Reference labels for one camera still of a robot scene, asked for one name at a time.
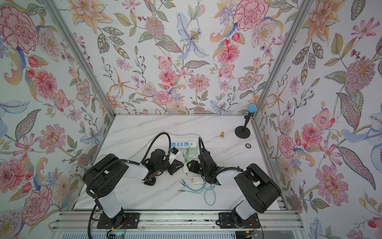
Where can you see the aluminium rail front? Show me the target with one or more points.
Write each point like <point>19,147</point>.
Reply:
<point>180,221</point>

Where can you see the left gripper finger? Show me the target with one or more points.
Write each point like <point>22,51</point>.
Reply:
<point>177,163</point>
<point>173,170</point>

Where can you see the blue microphone on black stand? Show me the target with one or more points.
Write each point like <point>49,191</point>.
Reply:
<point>242,131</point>

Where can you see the white power strip blue sockets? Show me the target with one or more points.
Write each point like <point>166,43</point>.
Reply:
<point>184,144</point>

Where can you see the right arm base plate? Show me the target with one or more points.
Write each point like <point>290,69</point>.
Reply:
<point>233,221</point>

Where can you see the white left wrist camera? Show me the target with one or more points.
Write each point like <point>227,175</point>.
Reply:
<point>174,152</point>

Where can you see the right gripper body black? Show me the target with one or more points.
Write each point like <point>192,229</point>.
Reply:
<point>198,168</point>

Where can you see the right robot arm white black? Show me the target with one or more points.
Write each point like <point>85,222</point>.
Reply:
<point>259,190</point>

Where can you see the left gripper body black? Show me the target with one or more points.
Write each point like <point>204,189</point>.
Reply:
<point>164,166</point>

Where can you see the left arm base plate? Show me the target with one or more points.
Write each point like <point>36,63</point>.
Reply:
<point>120,221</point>

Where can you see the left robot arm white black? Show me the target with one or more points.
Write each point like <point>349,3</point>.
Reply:
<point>102,178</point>

